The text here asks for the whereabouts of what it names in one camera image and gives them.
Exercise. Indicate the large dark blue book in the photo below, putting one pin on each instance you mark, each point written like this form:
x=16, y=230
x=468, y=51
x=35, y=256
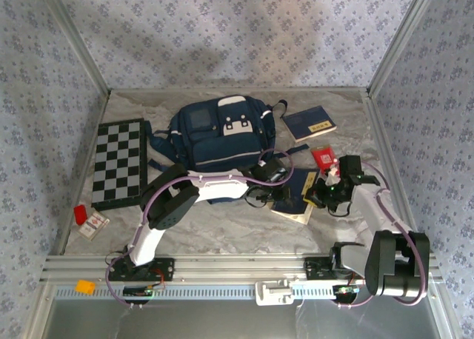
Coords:
x=296, y=205

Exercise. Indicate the red packet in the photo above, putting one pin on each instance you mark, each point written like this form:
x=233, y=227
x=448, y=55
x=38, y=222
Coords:
x=323, y=157

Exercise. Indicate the small blue book yellow label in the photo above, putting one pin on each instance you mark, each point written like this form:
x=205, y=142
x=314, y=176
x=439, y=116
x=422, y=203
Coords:
x=307, y=122

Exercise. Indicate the navy blue student backpack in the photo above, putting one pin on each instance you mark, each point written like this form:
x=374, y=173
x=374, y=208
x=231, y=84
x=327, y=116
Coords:
x=218, y=139

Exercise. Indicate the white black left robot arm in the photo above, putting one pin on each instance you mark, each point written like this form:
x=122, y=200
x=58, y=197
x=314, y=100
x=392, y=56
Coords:
x=218, y=187

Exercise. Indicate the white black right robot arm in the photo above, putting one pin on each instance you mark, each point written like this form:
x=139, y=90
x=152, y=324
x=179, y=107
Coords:
x=381, y=213

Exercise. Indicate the right small circuit board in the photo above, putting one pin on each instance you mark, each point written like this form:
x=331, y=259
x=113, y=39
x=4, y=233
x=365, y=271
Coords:
x=345, y=291

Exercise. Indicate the small circuit board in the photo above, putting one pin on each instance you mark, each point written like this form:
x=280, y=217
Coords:
x=137, y=291
x=345, y=291

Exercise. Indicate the grey metal sheet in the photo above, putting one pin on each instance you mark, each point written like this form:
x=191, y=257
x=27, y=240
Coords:
x=222, y=320

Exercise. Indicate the black grey checkerboard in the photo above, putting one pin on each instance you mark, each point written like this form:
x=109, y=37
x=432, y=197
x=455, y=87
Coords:
x=118, y=161

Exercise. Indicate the left small circuit board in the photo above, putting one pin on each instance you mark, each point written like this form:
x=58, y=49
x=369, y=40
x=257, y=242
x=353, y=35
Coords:
x=137, y=291

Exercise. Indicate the playing card box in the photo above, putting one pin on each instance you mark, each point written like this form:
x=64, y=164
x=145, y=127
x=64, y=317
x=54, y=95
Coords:
x=92, y=226

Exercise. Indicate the small red block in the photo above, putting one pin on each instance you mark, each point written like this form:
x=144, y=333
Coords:
x=79, y=214

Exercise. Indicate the orange connector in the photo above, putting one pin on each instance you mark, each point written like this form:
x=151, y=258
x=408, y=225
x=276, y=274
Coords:
x=85, y=286

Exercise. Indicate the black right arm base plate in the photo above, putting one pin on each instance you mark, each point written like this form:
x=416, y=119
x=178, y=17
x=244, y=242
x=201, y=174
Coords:
x=314, y=268

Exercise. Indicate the aluminium frame cross rail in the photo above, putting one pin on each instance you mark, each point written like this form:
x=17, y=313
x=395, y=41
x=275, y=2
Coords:
x=237, y=266

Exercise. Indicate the white plastic bracket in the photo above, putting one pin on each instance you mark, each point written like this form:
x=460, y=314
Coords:
x=274, y=292

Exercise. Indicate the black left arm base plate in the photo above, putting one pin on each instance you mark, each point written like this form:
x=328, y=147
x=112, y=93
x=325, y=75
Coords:
x=163, y=270

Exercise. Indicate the aluminium frame post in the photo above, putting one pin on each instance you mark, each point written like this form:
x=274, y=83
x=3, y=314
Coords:
x=403, y=39
x=74, y=39

